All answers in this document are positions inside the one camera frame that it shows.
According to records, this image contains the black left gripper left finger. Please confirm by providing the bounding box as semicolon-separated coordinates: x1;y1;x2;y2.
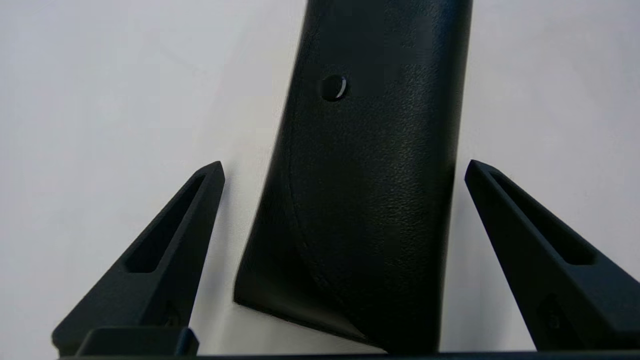
51;160;226;355

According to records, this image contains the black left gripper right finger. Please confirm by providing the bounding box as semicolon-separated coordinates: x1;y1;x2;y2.
464;159;640;352

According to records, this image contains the black leather glasses case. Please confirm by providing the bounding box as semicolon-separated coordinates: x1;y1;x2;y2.
233;0;474;355

